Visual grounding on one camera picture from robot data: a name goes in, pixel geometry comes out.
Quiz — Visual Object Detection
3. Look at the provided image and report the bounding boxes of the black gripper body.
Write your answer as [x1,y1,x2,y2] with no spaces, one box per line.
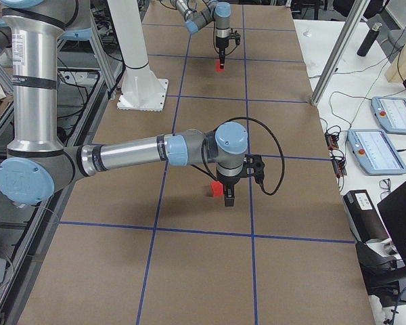
[217,171,242,186]
[215,36,229,51]

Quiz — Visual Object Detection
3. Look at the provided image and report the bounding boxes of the red block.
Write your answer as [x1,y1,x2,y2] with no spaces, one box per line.
[215,60,225,72]
[210,181,224,197]

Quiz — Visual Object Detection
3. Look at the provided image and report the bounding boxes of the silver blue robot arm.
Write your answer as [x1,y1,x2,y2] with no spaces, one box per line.
[0,1,248,207]
[169,0,236,71]

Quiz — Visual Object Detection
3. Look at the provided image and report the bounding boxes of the black cardboard box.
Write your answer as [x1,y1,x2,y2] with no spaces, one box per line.
[343,190,389,243]

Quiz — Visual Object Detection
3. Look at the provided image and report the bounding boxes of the black water bottle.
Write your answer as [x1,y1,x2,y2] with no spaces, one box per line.
[357,22,382,57]

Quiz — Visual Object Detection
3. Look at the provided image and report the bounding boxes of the near teach pendant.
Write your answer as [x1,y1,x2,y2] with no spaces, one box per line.
[347,129,406,175]

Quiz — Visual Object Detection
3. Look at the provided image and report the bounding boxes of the teach pendant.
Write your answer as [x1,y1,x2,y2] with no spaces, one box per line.
[347,129,406,175]
[371,97,406,135]

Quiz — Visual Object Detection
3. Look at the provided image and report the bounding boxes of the black eyeglasses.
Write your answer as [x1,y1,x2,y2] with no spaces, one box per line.
[379,178,392,200]

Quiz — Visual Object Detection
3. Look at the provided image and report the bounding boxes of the far teach pendant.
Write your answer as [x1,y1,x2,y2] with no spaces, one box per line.
[371,97,406,135]

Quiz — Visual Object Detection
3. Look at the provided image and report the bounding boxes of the wooden board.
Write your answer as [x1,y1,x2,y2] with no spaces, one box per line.
[385,30,406,83]

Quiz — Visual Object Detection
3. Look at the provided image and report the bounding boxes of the black camera cable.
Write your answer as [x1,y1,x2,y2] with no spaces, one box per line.
[189,116,285,196]

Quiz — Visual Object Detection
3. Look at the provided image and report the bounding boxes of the white camera stand post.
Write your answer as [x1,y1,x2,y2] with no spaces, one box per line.
[108,0,168,112]

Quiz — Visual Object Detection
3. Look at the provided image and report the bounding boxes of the aluminium frame post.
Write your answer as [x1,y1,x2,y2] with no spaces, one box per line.
[310,0,370,106]

